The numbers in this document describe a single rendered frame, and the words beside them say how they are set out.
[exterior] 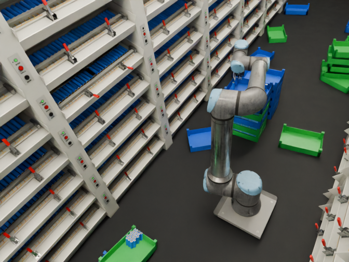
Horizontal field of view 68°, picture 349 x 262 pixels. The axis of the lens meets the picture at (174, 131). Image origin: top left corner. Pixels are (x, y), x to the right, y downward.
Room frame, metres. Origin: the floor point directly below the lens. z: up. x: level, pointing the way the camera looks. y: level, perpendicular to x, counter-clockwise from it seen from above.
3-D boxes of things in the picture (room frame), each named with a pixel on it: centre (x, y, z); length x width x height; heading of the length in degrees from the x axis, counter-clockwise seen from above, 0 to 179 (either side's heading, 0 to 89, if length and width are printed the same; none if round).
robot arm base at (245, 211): (0.78, -0.37, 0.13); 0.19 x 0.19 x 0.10
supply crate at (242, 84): (1.49, -0.60, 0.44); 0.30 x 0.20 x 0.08; 50
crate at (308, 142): (1.23, -0.97, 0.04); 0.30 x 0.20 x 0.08; 57
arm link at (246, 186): (0.79, -0.37, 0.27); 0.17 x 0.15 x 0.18; 65
